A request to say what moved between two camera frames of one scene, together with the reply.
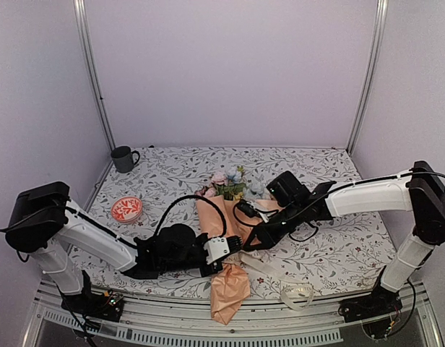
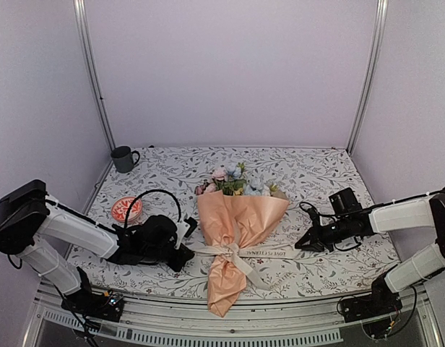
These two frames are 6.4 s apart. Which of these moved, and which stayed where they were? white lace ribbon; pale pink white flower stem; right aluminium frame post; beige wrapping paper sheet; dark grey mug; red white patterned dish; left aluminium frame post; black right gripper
Moved: pale pink white flower stem; black right gripper; white lace ribbon
Stayed: dark grey mug; red white patterned dish; beige wrapping paper sheet; left aluminium frame post; right aluminium frame post
